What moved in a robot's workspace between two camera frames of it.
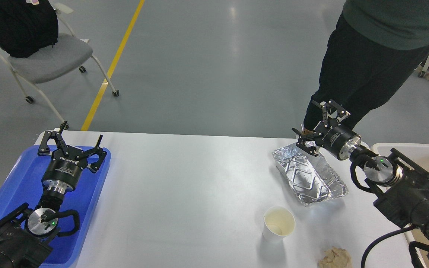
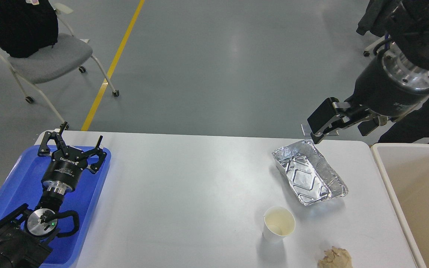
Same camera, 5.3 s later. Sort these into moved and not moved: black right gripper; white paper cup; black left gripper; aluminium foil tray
Moved: black right gripper
Not moved: aluminium foil tray; white paper cup; black left gripper
